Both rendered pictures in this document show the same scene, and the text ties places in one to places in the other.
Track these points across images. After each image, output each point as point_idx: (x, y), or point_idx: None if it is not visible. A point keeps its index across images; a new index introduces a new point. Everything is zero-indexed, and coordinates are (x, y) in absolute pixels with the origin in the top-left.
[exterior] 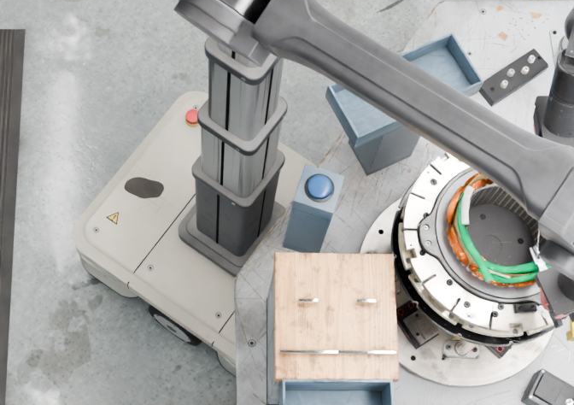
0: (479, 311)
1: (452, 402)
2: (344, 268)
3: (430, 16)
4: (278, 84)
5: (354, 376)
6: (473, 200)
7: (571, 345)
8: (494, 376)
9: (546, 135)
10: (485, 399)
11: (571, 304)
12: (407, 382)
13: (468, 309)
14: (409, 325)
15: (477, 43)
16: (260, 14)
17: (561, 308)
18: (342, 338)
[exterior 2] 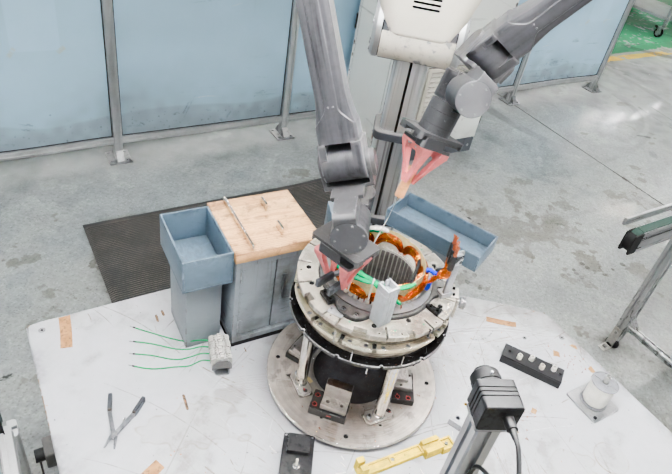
0: (308, 274)
1: (258, 396)
2: (297, 218)
3: (528, 309)
4: (394, 182)
5: (226, 235)
6: (391, 270)
7: (351, 472)
8: (291, 412)
9: (414, 121)
10: (271, 419)
11: (325, 238)
12: (259, 364)
13: (305, 268)
14: (299, 339)
15: (536, 340)
16: None
17: (319, 233)
18: (249, 225)
